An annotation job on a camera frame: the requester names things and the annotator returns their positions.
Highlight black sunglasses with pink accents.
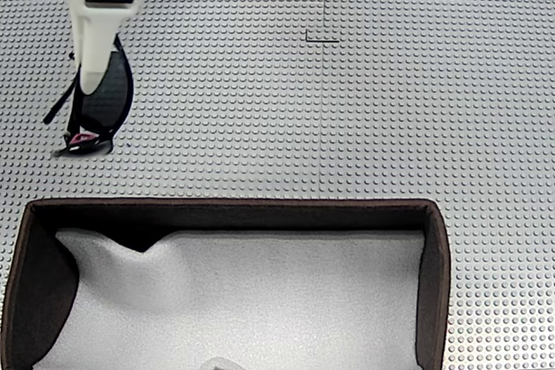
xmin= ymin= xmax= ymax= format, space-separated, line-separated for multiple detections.
xmin=42 ymin=35 xmax=135 ymax=159

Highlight brown woven fabric bin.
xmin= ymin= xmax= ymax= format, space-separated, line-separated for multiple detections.
xmin=0 ymin=197 xmax=453 ymax=370

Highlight small grey flat plate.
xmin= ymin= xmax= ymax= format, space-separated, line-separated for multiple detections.
xmin=304 ymin=28 xmax=341 ymax=44

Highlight white foam sheet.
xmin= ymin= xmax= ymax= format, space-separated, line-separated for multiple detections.
xmin=32 ymin=228 xmax=427 ymax=370

